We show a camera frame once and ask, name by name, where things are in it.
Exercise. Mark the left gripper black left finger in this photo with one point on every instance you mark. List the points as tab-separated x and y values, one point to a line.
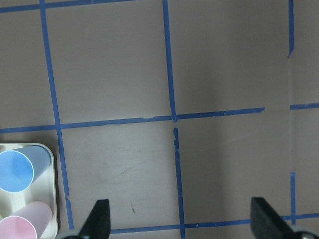
98	223

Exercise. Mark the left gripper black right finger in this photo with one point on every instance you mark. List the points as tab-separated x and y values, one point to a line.
266	223

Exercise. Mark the light blue plastic cup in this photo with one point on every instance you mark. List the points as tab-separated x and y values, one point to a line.
21	167

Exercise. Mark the pink plastic cup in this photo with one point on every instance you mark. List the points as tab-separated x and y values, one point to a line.
28	222

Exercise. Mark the cream plastic tray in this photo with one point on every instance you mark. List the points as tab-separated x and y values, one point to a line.
43	189

